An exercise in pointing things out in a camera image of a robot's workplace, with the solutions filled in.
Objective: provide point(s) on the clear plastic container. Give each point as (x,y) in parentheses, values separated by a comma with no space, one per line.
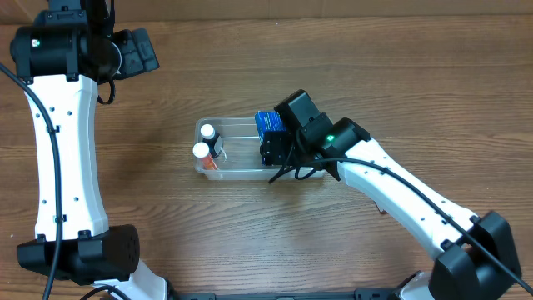
(241,158)

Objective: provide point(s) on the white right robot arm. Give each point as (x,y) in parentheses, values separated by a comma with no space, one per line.
(474,257)

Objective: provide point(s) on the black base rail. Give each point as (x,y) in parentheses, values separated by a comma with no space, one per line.
(291,296)

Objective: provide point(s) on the orange Redoxon tube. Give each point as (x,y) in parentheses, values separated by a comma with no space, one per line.
(201,151)

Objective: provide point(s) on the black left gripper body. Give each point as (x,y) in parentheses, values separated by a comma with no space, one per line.
(136,56)

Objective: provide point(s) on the blue medicine box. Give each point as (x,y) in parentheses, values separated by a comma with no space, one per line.
(268,122)

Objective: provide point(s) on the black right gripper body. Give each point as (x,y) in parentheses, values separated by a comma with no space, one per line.
(274,147)

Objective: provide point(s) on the dark bottle white cap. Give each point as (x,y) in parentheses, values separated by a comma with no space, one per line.
(213,139)

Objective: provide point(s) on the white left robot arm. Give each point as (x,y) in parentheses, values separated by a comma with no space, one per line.
(61,59)

